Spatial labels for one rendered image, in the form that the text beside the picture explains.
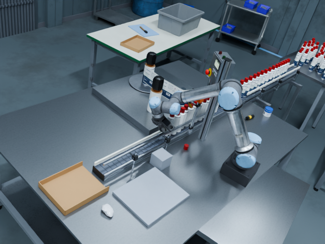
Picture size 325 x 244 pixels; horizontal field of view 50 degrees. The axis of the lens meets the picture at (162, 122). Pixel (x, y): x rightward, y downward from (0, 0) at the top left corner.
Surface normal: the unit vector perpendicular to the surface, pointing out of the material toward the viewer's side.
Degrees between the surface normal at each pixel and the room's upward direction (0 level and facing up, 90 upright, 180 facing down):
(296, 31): 90
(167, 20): 95
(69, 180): 0
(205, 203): 0
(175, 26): 95
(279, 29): 90
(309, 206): 0
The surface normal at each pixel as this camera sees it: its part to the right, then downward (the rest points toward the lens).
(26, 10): 0.81, 0.46
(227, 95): -0.38, 0.41
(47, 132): 0.19, -0.80
